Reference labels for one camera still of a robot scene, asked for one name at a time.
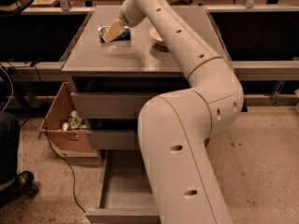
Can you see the grey drawer cabinet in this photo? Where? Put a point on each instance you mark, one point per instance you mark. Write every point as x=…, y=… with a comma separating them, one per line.
x=138, y=65

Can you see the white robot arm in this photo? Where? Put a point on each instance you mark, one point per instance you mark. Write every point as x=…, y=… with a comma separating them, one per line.
x=173, y=127

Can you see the grey middle drawer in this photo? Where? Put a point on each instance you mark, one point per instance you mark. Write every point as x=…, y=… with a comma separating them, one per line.
x=113, y=140

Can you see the crushed redbull can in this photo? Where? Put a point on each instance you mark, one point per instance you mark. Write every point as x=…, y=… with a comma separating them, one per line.
x=125, y=35

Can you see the grey open bottom drawer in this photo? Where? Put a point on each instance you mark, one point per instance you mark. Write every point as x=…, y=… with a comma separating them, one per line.
x=124, y=194

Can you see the crumpled trash in box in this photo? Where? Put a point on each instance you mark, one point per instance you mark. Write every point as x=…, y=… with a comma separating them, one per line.
x=74, y=122

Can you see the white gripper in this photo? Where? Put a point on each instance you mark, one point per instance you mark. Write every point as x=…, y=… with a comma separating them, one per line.
x=130, y=18

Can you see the grey top drawer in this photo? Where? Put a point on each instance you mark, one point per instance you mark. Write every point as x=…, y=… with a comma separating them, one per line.
x=103, y=105

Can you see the dark trouser leg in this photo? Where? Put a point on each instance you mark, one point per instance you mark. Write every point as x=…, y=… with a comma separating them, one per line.
x=9, y=144

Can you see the cardboard box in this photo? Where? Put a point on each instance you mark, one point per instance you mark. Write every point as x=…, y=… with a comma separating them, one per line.
x=52, y=126

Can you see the white paper bowl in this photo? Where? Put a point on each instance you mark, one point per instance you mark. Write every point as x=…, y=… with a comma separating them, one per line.
x=154, y=34

